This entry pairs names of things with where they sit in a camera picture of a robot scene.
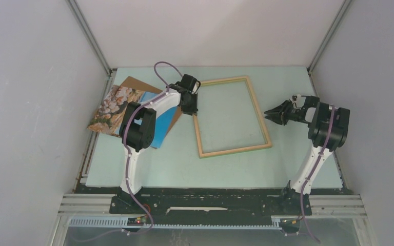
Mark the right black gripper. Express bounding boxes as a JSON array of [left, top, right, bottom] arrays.
[[265, 99, 303, 126]]

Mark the wooden picture frame green edge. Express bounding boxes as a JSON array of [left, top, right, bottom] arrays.
[[193, 75, 272, 158]]

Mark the blue sea photo print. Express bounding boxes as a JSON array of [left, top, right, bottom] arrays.
[[88, 85, 181, 149]]

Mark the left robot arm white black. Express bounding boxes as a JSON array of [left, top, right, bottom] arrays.
[[120, 74, 201, 214]]

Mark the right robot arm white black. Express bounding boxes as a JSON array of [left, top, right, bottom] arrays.
[[264, 94, 350, 214]]

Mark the brown cardboard backing board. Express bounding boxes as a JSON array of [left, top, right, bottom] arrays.
[[109, 76, 182, 138]]

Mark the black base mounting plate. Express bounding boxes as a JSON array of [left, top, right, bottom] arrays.
[[109, 188, 312, 226]]

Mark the right aluminium corner post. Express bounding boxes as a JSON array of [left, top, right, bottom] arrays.
[[307, 0, 353, 75]]

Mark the aluminium corner post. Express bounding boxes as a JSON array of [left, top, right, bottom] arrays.
[[307, 0, 353, 75], [65, 0, 112, 76]]

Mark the left aluminium corner post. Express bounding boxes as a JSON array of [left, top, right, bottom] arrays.
[[65, 0, 112, 76]]

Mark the aluminium rail base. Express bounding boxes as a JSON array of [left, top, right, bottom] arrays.
[[58, 194, 367, 230]]

